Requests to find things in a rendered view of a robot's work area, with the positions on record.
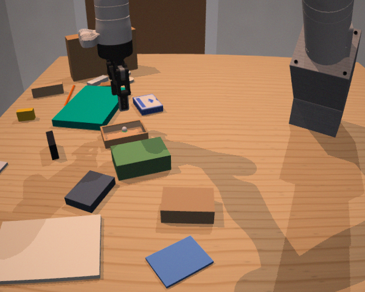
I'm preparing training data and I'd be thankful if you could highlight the small olive block with orange top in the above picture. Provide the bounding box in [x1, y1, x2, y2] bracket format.
[16, 108, 35, 122]

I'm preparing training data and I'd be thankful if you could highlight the blue flat rectangular pad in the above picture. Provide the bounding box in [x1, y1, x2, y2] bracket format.
[145, 235, 214, 288]

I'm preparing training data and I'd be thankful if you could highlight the green flat rectangular slab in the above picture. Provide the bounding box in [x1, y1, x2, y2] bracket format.
[52, 86, 119, 131]

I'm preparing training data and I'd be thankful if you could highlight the flat tan box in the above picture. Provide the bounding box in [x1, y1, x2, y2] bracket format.
[160, 187, 215, 224]

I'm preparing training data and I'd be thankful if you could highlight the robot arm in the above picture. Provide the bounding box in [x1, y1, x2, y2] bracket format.
[78, 0, 354, 65]

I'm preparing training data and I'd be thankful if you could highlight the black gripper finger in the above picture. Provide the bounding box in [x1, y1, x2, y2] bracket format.
[106, 60, 117, 96]
[108, 63, 131, 111]

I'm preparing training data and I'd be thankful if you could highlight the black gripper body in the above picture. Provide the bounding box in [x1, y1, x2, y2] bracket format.
[97, 40, 133, 81]

